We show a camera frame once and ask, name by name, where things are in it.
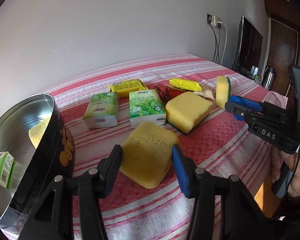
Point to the black flat television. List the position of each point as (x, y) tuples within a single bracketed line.
[(249, 47)]

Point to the yellow snack wrapper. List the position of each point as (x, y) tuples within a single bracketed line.
[(185, 84)]

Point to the yellow tissue pack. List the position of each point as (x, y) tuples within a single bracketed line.
[(123, 88)]

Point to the large yellow sponge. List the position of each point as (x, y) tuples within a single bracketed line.
[(187, 110)]

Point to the steel thermos kettle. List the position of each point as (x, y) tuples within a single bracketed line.
[(269, 77)]

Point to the round metal tin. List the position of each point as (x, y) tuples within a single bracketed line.
[(33, 169)]

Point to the green tissue pack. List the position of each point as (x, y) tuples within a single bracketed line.
[(102, 111), (6, 163), (146, 105)]

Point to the wall power socket with plugs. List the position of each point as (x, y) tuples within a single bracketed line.
[(214, 21)]

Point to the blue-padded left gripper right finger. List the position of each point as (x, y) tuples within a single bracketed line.
[(241, 218)]

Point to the red snack wrapper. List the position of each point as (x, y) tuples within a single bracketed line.
[(167, 93)]

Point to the beige snack wrapper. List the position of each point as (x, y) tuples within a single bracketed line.
[(206, 92)]

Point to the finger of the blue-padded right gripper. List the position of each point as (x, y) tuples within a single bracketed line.
[(256, 105)]

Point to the yellow sponge front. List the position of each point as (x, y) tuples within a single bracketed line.
[(147, 154)]

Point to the green tissue pack in tin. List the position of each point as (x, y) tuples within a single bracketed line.
[(6, 163)]

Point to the person's right hand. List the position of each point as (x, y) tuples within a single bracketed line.
[(276, 159)]

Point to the red white striped bedsheet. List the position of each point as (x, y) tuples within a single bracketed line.
[(220, 143)]

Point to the yellow green scouring sponge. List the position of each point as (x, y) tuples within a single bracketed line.
[(223, 91)]

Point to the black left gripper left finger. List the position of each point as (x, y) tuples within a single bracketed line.
[(51, 216)]

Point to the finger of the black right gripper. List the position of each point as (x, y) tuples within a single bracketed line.
[(238, 109)]

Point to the brown wooden door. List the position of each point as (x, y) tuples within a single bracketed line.
[(283, 51)]

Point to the yellow sponge in tin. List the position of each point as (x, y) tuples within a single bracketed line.
[(36, 133)]

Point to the black right tracker camera unit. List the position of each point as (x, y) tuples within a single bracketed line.
[(289, 129)]

